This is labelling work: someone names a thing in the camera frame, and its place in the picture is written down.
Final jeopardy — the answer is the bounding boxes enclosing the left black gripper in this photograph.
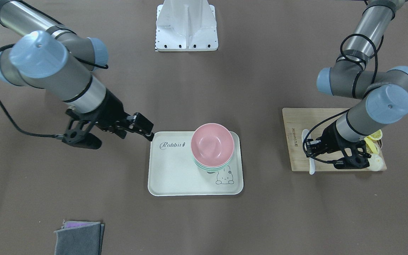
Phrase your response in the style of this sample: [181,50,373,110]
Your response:
[305,122,370,169]

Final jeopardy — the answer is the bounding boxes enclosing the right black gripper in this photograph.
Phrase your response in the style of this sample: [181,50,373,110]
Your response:
[62,89,154,149]

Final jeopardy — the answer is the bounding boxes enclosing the white ceramic spoon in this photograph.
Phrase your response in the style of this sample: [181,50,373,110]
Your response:
[301,129,316,175]

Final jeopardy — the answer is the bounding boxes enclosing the pink bowl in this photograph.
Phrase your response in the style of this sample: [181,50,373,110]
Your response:
[191,123,235,168]

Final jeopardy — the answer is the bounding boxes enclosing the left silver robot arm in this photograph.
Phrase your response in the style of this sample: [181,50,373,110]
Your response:
[302,0,408,170]

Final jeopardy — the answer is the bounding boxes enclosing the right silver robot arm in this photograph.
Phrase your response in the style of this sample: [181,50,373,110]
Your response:
[0,0,154,149]

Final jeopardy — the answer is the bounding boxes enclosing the green bowl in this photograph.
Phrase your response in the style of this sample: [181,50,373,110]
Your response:
[194,160,230,172]

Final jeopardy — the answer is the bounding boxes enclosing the wooden cutting board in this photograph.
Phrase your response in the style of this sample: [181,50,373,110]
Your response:
[282,108,387,173]

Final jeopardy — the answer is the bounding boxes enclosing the cream rabbit tray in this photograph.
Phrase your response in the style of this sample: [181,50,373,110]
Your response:
[147,131,244,196]

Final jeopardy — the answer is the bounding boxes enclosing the white steamed bun toy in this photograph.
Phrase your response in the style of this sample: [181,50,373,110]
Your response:
[366,154,384,171]

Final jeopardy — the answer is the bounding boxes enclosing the grey folded cloth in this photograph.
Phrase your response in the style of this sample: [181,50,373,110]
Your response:
[55,221,105,255]

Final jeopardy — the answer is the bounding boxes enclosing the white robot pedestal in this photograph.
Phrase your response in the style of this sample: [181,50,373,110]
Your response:
[154,0,219,52]

